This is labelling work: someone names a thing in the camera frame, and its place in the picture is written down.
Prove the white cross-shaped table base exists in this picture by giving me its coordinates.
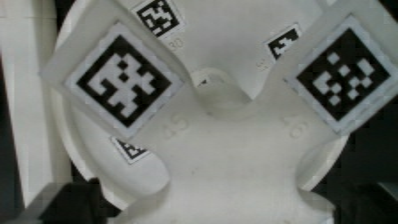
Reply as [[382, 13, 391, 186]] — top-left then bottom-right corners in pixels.
[[41, 0, 398, 224]]

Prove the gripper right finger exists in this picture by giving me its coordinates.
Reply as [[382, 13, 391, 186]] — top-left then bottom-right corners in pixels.
[[312, 159, 398, 224]]

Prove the white cylindrical table leg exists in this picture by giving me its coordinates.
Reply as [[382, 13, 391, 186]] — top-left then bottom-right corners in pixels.
[[192, 67, 250, 117]]

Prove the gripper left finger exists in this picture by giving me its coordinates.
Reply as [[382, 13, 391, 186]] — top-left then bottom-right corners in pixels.
[[10, 178, 121, 224]]

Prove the white front fence rail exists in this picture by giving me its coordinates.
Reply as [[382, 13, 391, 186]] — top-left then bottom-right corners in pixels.
[[0, 0, 71, 206]]

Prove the white round table top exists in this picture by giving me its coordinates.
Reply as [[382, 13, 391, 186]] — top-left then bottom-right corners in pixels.
[[57, 0, 321, 208]]

